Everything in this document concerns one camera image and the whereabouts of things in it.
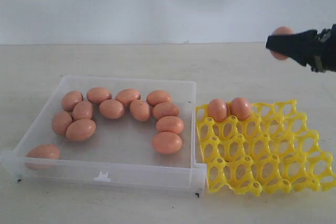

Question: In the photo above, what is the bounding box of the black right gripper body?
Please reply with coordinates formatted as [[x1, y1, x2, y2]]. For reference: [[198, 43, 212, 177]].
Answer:
[[311, 24, 335, 72]]

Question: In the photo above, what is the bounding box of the brown egg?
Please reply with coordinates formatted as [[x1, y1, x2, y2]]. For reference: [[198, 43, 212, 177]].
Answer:
[[66, 119, 96, 142], [152, 131, 183, 154], [230, 97, 252, 121], [61, 90, 83, 112], [155, 116, 184, 134], [146, 90, 172, 107], [115, 88, 141, 108], [86, 87, 112, 105], [72, 101, 93, 120], [208, 99, 228, 122], [51, 111, 73, 135], [129, 100, 151, 122], [152, 102, 180, 120], [99, 99, 124, 119], [271, 26, 293, 61]]

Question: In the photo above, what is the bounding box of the yellow plastic egg rack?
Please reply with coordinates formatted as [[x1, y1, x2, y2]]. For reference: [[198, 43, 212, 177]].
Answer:
[[196, 100, 335, 196]]

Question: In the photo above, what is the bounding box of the clear plastic tray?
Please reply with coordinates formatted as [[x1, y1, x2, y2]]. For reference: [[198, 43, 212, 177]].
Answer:
[[1, 76, 207, 197]]

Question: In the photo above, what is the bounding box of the brown egg front left corner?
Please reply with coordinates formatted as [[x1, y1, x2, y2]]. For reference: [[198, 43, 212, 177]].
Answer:
[[25, 144, 60, 170]]

